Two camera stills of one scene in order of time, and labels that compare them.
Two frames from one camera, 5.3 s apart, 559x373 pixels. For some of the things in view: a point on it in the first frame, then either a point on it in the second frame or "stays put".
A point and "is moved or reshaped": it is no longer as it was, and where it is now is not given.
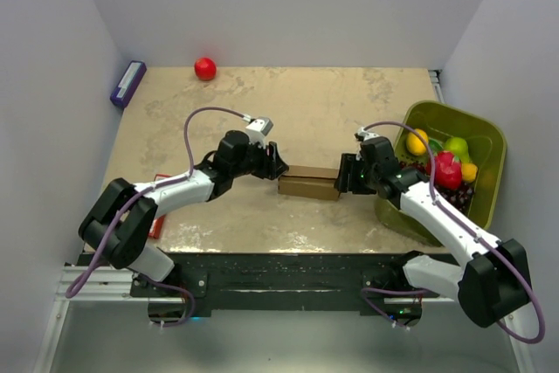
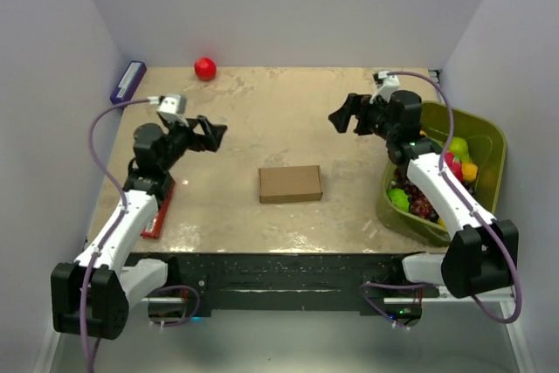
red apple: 205,68 stays put
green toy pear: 459,148 stays put
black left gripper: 272,167 -> 202,143
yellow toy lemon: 469,172 stays put
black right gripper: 349,162 -> 341,117
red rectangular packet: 158,223 stays put
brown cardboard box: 310,182 is moved or reshaped
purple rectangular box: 125,91 stays put
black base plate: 284,282 stays put
